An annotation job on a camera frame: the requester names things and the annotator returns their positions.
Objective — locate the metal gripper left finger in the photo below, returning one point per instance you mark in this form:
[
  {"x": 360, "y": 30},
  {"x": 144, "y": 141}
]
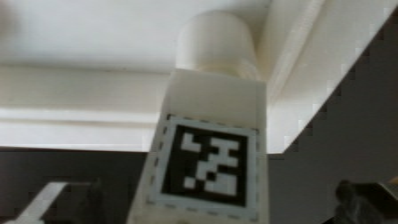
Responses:
[{"x": 65, "y": 204}]

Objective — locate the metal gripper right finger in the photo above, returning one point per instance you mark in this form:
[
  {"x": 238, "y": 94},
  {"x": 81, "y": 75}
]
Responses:
[{"x": 366, "y": 203}]

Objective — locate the white table leg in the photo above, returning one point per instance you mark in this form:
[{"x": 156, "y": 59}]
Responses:
[{"x": 202, "y": 186}]

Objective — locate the white square table top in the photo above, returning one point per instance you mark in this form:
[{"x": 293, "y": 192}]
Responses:
[{"x": 87, "y": 55}]

